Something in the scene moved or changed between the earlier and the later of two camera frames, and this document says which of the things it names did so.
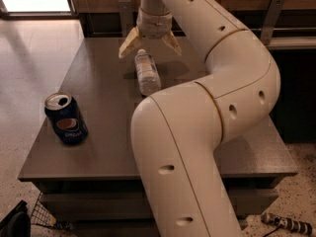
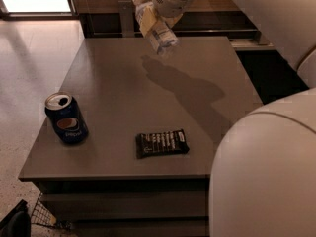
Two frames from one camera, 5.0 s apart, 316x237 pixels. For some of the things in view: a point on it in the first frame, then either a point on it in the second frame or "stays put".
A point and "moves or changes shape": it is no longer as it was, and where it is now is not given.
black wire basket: (43, 216) stays put
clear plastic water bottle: (149, 77) moves or changes shape
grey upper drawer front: (130, 203) stays put
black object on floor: (17, 222) stays put
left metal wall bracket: (125, 16) stays put
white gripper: (154, 26) to (167, 1)
